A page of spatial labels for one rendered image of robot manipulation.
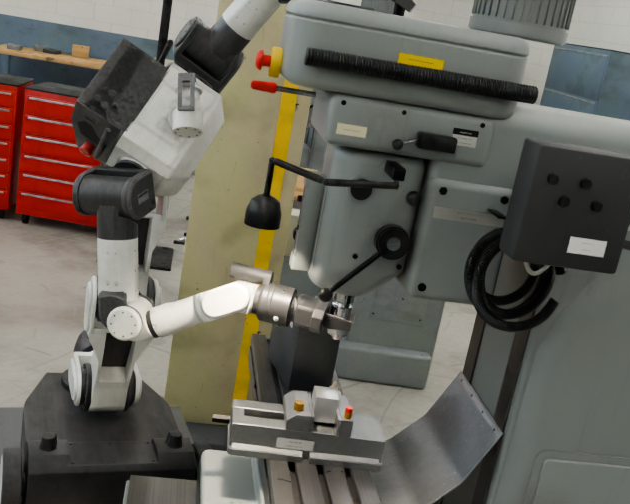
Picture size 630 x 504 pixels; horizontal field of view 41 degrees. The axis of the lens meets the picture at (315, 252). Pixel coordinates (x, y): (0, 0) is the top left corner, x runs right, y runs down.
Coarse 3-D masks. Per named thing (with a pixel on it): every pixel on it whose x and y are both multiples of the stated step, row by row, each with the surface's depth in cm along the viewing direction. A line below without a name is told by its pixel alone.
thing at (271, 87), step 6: (252, 84) 180; (258, 84) 180; (264, 84) 180; (270, 84) 181; (276, 84) 181; (264, 90) 181; (270, 90) 181; (276, 90) 182; (282, 90) 182; (288, 90) 182; (294, 90) 182; (300, 90) 182; (306, 90) 183; (312, 96) 183
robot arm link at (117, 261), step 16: (112, 240) 187; (128, 240) 188; (112, 256) 188; (128, 256) 189; (112, 272) 189; (128, 272) 190; (112, 288) 189; (128, 288) 190; (112, 304) 189; (112, 320) 189; (128, 320) 188; (128, 336) 189
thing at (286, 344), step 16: (272, 336) 239; (288, 336) 226; (304, 336) 219; (320, 336) 221; (272, 352) 238; (288, 352) 225; (304, 352) 221; (320, 352) 222; (336, 352) 224; (288, 368) 224; (304, 368) 222; (320, 368) 224; (288, 384) 223; (304, 384) 224; (320, 384) 225
